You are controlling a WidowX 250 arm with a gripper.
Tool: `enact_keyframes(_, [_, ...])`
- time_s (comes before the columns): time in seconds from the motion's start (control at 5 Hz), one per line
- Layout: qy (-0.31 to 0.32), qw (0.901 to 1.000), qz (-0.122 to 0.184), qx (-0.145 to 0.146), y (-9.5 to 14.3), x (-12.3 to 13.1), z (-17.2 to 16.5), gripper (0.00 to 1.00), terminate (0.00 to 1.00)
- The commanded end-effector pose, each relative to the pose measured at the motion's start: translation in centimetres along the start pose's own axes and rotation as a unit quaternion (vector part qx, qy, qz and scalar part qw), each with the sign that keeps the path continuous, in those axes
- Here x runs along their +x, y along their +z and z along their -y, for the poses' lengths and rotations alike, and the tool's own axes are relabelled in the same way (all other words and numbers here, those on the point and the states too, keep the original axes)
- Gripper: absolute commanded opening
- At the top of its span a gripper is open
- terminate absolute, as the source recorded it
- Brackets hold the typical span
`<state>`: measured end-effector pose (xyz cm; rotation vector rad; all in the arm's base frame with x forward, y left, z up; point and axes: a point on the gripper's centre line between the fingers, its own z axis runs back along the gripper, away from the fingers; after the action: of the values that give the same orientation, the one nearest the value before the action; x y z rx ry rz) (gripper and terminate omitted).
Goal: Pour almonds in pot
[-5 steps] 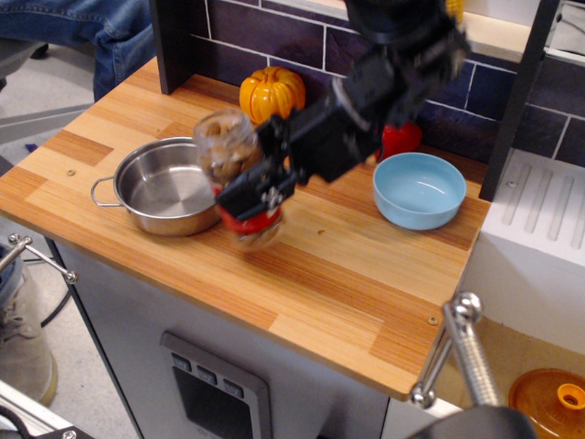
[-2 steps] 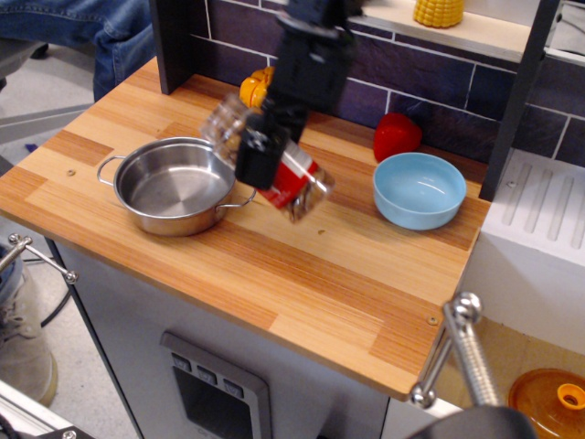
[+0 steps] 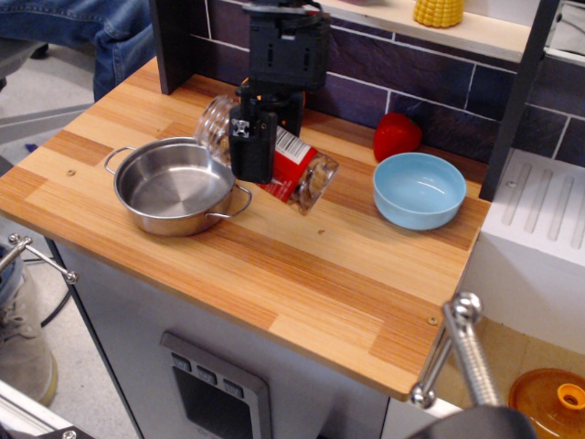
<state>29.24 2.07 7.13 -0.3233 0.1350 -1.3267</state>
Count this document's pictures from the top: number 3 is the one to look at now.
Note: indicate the orange pot lid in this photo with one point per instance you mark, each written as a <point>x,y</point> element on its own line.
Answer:
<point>552,400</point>

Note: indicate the clear almond jar red label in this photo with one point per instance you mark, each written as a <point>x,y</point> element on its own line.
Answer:
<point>301,173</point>

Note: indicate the black shelf post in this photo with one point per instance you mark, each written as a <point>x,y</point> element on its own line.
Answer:
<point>527,72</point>

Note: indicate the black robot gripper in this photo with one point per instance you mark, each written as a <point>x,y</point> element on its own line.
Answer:
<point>289,50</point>

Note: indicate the beige shoe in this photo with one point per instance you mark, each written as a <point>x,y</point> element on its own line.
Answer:
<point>27,363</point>

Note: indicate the red toy strawberry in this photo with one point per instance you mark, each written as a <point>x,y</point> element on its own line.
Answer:
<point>396,134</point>

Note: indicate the white sink drainboard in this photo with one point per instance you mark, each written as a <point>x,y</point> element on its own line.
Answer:
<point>540,204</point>

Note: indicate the dark wooden side panel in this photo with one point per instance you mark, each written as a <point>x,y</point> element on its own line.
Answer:
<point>177,26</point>

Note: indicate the light blue bowl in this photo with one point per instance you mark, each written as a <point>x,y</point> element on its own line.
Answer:
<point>417,191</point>

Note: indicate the chrome rail left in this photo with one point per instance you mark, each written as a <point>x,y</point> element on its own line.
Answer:
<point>21,244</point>

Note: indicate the stainless steel pot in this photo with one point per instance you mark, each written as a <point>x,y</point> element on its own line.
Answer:
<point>174,187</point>

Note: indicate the blue jeans leg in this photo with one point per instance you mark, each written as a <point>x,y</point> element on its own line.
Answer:
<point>120,31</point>

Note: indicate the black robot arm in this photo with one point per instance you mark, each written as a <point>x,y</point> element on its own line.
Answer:
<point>283,3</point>

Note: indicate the wooden wall shelf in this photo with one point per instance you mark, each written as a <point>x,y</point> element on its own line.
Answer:
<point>477,34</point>

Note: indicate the grey oven control panel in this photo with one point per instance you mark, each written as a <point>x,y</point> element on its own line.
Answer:
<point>219,398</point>

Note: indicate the yellow toy corn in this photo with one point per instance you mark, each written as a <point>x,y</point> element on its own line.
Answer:
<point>438,13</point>

